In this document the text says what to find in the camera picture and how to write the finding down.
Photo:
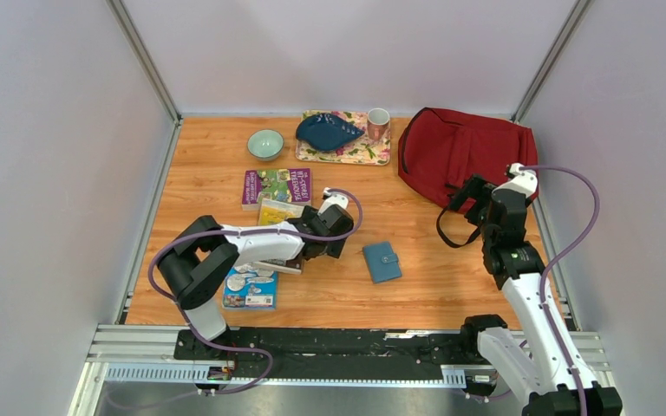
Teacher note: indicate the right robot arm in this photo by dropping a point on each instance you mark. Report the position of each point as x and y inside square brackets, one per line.
[551, 378]

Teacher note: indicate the purple treehouse book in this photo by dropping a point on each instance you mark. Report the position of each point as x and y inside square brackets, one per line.
[293, 185]

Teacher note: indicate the dark blue leaf plate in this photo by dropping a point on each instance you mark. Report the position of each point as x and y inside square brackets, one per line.
[327, 132]

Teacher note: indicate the blue comic book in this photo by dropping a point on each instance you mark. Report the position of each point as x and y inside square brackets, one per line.
[246, 287]

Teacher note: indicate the yellow book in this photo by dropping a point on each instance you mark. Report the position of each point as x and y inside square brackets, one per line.
[273, 212]

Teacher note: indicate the floral tray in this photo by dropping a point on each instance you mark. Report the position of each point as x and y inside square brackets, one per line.
[362, 151]

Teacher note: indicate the light green bowl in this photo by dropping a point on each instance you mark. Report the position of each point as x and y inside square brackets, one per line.
[265, 145]

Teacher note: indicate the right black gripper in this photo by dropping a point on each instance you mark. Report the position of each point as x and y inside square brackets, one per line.
[468, 188]

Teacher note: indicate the blue wallet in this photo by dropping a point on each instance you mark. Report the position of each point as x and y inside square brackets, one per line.
[382, 262]

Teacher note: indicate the red backpack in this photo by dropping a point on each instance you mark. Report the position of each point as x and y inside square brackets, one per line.
[441, 149]

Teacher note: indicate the pink mug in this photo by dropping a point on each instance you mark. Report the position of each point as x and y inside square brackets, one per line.
[378, 120]

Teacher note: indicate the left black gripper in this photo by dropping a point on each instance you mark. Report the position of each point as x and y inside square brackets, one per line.
[335, 247]

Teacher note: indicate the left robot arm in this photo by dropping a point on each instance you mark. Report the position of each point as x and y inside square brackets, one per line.
[193, 267]

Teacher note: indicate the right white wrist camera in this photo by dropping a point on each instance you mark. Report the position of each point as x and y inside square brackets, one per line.
[520, 180]

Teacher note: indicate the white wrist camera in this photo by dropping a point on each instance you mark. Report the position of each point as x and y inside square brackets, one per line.
[520, 180]
[333, 198]

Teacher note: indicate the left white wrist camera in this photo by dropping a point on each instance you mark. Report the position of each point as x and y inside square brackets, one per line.
[333, 198]

